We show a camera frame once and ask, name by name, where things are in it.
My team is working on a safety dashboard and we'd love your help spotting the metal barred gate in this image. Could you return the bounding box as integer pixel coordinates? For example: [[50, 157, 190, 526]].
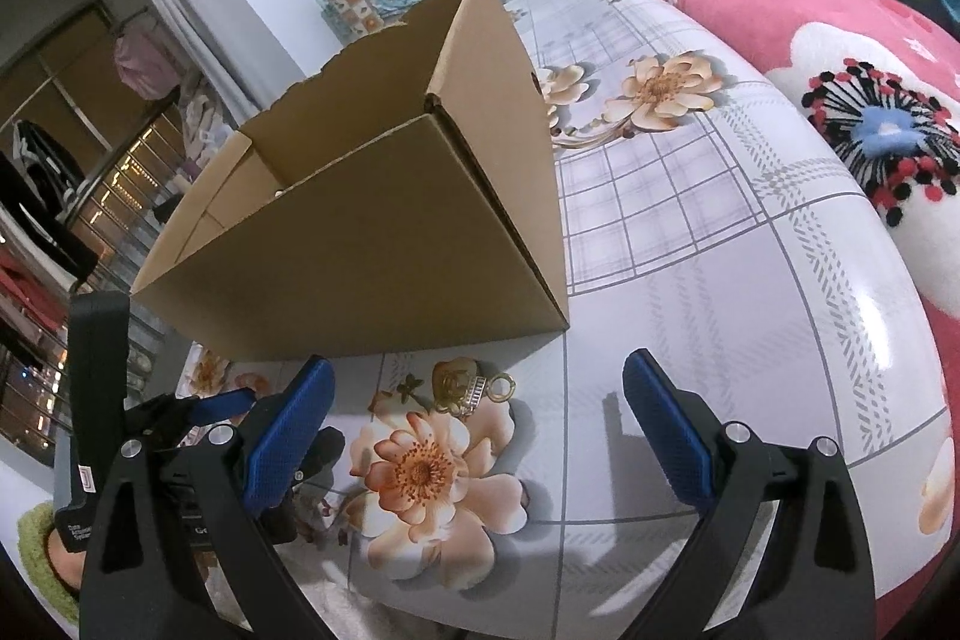
[[0, 107, 196, 461]]

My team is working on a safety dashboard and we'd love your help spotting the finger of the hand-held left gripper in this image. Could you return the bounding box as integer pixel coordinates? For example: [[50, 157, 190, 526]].
[[141, 387, 260, 440], [261, 426, 344, 545]]

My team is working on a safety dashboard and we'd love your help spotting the brown wooden wardrobe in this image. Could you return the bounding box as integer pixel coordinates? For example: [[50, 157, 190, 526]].
[[0, 0, 151, 161]]

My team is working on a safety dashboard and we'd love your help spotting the red cloth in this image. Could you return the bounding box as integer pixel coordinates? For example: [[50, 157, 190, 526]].
[[0, 246, 72, 337]]

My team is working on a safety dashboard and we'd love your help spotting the black striped garment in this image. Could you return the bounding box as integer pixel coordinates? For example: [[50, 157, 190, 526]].
[[0, 119, 83, 281]]

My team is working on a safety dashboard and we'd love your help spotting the gold brooch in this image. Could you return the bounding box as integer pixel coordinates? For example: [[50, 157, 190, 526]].
[[431, 356, 481, 412]]

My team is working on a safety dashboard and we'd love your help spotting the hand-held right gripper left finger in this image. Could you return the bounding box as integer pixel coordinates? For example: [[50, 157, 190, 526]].
[[79, 355, 336, 640]]

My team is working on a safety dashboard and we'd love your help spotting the white curtain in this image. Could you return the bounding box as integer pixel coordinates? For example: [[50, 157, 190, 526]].
[[105, 0, 252, 127]]

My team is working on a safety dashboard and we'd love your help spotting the brown cardboard box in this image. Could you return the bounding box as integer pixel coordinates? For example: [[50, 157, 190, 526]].
[[129, 0, 572, 362]]

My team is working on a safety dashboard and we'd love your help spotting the pile of pale bags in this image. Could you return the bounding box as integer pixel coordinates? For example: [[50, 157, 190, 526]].
[[176, 70, 237, 176]]

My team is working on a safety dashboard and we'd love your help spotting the person's left forearm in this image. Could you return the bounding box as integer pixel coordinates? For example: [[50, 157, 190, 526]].
[[15, 505, 83, 622]]

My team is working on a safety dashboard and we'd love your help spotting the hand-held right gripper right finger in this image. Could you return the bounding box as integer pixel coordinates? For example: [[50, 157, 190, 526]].
[[622, 347, 878, 640]]

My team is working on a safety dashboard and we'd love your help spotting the pink hanging garment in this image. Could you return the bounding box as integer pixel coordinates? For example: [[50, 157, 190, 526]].
[[114, 21, 185, 101]]

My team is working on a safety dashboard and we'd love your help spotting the small silver clip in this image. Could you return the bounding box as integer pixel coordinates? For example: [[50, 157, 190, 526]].
[[461, 376, 490, 420]]

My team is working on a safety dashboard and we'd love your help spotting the pink floral blanket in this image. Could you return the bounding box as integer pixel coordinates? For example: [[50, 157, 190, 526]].
[[577, 0, 960, 640]]

